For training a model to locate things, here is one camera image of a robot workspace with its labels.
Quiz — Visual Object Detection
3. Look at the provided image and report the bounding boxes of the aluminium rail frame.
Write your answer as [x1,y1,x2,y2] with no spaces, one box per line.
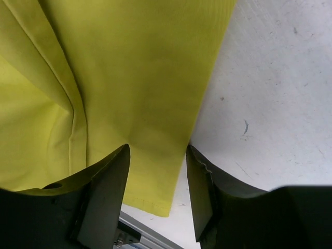
[113,211,182,249]

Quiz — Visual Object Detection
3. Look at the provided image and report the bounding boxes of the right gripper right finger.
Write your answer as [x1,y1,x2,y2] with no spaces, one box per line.
[186,145,331,248]

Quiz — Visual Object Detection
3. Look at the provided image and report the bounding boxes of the yellow-green trousers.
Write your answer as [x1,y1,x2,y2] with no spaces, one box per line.
[1,1,236,217]

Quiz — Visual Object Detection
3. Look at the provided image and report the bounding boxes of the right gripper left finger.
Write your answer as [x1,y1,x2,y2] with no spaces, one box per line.
[1,144,130,248]

